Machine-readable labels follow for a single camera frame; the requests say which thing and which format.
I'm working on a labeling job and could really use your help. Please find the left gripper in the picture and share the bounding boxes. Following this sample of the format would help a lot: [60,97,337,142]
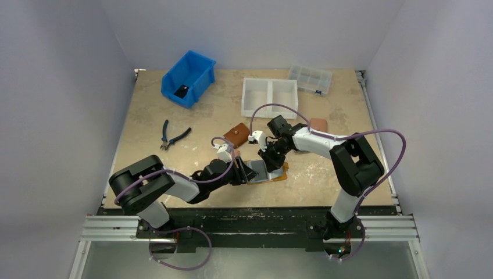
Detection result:
[209,156,258,192]

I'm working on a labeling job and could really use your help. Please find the orange card holder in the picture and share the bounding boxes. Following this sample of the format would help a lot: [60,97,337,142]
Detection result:
[246,159,289,184]

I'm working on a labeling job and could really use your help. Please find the dark credit card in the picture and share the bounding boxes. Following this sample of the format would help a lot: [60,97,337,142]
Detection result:
[246,159,269,184]

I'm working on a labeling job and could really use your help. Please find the black card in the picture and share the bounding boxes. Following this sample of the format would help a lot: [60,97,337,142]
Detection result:
[174,84,189,99]

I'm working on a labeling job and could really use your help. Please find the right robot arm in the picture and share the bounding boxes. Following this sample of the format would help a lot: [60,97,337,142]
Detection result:
[248,116,384,237]

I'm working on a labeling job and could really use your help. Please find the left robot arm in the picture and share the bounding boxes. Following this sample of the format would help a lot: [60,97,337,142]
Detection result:
[109,155,258,238]

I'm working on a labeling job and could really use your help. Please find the brown leather card holder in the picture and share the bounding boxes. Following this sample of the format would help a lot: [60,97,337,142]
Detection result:
[223,123,250,149]

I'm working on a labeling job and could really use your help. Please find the salmon card holder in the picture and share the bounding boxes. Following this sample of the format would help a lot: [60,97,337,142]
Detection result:
[310,117,328,133]

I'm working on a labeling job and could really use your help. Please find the white two-compartment tray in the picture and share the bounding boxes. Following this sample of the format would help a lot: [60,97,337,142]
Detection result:
[241,77,299,120]

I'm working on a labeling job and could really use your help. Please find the clear plastic organizer box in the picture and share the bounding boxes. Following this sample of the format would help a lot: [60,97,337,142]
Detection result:
[288,64,333,95]

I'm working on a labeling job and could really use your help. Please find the blue plastic bin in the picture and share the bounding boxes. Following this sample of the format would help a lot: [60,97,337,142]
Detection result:
[161,51,216,109]

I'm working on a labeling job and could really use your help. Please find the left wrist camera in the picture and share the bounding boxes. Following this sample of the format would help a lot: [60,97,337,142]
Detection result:
[214,143,234,163]

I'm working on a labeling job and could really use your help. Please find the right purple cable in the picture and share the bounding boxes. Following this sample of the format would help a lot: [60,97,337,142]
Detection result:
[248,103,407,263]

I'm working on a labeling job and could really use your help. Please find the purple cable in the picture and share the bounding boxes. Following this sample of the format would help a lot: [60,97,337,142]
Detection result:
[113,137,237,272]
[248,103,407,263]

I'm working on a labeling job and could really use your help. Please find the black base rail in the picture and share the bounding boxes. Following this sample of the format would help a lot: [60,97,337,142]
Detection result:
[135,204,365,255]

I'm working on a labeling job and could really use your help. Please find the blue handled pliers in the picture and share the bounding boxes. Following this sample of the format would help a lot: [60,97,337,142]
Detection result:
[159,119,192,151]

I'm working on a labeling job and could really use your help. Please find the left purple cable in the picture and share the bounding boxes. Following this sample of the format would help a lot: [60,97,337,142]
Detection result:
[113,137,237,272]

